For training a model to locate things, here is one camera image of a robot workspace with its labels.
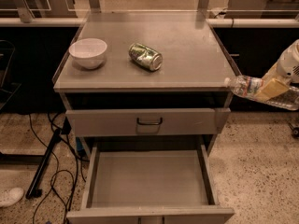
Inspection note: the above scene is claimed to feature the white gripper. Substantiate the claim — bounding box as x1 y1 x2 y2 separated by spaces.
254 39 299 102

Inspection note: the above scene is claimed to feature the clear plastic water bottle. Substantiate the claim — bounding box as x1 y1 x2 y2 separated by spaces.
224 76 299 111

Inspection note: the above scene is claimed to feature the grey metal drawer cabinet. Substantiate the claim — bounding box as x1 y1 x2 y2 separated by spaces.
54 11 237 150

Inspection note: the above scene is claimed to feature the grey top drawer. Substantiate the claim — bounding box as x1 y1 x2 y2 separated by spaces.
66 108 230 137

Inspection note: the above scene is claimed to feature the open grey middle drawer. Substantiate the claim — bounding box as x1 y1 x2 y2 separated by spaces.
67 146 235 224

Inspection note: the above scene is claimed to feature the black caster wheel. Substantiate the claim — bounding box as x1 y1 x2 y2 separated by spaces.
288 123 299 138

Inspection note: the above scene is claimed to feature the crushed green soda can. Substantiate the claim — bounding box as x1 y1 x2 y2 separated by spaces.
128 43 163 72

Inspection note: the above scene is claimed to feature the white ceramic bowl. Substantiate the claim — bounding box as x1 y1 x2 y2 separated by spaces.
68 38 107 69

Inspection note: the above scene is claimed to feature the black metal stand leg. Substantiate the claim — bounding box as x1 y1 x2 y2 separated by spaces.
25 119 71 199

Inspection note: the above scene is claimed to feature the white sneaker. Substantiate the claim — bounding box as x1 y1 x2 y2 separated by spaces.
0 188 24 207

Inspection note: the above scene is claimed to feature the black drawer handle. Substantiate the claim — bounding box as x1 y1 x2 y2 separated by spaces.
136 118 164 126

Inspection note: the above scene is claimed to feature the black floor cable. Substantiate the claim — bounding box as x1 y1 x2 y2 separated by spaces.
28 112 90 224

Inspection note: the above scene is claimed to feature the white counter rail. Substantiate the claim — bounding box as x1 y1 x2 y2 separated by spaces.
0 18 299 28

